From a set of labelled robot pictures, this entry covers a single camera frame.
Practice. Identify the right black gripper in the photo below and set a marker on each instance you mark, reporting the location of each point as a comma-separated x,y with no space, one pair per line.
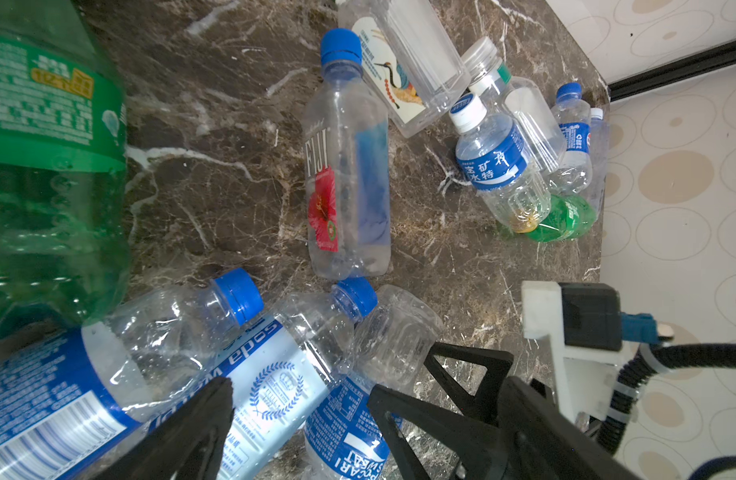
505,430

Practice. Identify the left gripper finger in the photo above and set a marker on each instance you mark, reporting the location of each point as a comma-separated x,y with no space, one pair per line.
189,445

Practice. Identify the Pocari Sweat bottle white cap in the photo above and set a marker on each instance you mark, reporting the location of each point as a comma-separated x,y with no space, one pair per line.
342,439

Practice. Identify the green bottle near bin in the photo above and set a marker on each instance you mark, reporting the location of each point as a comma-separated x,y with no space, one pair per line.
64,257

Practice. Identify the soda water bottle blue cap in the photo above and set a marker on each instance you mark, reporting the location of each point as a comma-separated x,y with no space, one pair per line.
282,360

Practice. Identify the small blue label bottle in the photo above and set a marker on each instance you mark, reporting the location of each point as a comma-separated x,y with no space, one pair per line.
68,399

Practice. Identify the green bottle yellow cap right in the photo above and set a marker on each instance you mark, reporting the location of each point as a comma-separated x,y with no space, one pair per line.
570,217

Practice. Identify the small Pepsi water bottle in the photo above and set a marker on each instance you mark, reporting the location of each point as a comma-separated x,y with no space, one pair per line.
573,115

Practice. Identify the blue label bottle white cap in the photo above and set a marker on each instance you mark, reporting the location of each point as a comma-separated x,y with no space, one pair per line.
492,153

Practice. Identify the flat clear bottle white cap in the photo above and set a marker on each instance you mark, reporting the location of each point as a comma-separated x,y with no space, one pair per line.
520,97

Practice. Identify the clear bottle pale label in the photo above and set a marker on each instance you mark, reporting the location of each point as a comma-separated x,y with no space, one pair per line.
599,154

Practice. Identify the Fiji bottle blue cap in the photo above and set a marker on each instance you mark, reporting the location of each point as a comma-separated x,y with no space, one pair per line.
346,146

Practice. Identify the square clear bottle green band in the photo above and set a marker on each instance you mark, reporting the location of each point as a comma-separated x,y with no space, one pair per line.
407,58

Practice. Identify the black frame post right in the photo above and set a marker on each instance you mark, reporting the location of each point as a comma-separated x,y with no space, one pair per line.
686,68

